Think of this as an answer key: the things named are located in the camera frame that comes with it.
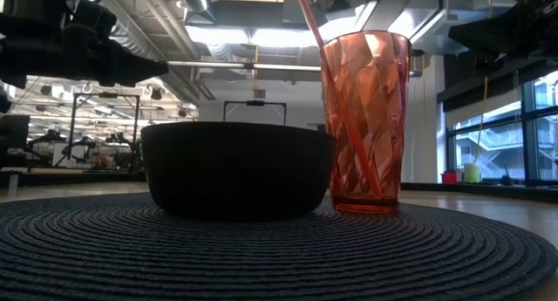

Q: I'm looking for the orange faceted plastic cup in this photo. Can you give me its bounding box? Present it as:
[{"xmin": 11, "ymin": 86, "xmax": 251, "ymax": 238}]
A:
[{"xmin": 320, "ymin": 30, "xmax": 412, "ymax": 215}]

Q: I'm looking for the red-handled metal fork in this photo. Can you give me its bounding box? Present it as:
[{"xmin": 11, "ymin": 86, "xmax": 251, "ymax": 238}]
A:
[{"xmin": 290, "ymin": 0, "xmax": 384, "ymax": 200}]

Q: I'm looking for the small black station frame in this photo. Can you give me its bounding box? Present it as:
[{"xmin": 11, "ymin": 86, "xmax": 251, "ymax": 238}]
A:
[{"xmin": 222, "ymin": 99, "xmax": 289, "ymax": 127}]

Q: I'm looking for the yellow-green container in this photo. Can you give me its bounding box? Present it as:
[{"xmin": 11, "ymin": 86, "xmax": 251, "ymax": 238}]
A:
[{"xmin": 462, "ymin": 161, "xmax": 482, "ymax": 185}]

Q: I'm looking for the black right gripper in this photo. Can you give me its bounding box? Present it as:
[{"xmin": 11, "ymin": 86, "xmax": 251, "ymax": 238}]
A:
[{"xmin": 447, "ymin": 0, "xmax": 558, "ymax": 60}]

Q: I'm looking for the black window frame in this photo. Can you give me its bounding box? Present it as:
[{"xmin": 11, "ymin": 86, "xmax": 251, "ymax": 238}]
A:
[{"xmin": 437, "ymin": 68, "xmax": 558, "ymax": 187}]

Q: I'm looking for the large black station frame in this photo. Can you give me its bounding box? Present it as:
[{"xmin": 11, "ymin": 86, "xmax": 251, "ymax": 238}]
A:
[{"xmin": 68, "ymin": 91, "xmax": 142, "ymax": 163}]

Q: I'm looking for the round dark woven placemat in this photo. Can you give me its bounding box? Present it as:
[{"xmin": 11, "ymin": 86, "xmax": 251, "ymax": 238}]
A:
[{"xmin": 0, "ymin": 190, "xmax": 558, "ymax": 301}]

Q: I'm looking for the black bowl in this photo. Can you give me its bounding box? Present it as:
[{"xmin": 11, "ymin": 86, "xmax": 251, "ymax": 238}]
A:
[{"xmin": 139, "ymin": 120, "xmax": 338, "ymax": 222}]

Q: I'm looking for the ceiling light panel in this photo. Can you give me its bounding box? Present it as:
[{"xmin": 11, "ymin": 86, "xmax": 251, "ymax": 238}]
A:
[{"xmin": 184, "ymin": 24, "xmax": 324, "ymax": 50}]

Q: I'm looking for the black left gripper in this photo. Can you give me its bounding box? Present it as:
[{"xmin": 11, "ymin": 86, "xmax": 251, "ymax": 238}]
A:
[{"xmin": 0, "ymin": 0, "xmax": 170, "ymax": 91}]

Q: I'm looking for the silver horizontal bar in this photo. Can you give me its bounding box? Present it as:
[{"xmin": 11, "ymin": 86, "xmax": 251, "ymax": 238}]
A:
[{"xmin": 165, "ymin": 59, "xmax": 425, "ymax": 79}]

